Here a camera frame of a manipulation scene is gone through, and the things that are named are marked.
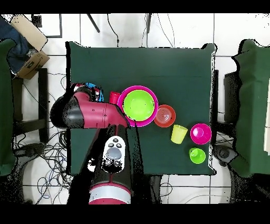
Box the blue bowl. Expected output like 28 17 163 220
84 82 104 102

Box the light green bowl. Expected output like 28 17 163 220
122 89 156 122

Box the large pink bowl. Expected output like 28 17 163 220
117 85 159 128

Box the red cup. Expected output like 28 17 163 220
109 91 121 106

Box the brown cardboard box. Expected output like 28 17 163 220
16 50 51 80

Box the black tripod leg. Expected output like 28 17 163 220
86 13 101 33
146 13 152 34

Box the dark blue cloth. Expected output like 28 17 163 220
0 16 32 73

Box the beige box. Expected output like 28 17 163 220
9 14 49 52

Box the green cloth covered table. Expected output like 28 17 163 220
231 39 270 178
0 39 18 176

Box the dark green tablecloth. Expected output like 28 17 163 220
65 41 217 176

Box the small orange-red bowl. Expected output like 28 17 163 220
153 104 176 128

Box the yellow cup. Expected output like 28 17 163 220
170 124 189 145

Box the small crimson bowl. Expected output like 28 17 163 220
190 123 213 146

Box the green cup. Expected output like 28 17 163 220
188 147 207 165

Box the black stool frame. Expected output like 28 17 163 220
11 68 50 144

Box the black cable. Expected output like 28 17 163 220
107 13 120 48

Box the tangle of floor cables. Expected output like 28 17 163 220
21 72 73 204

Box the grey pedestal foot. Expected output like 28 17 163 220
14 143 45 158
213 144 239 167

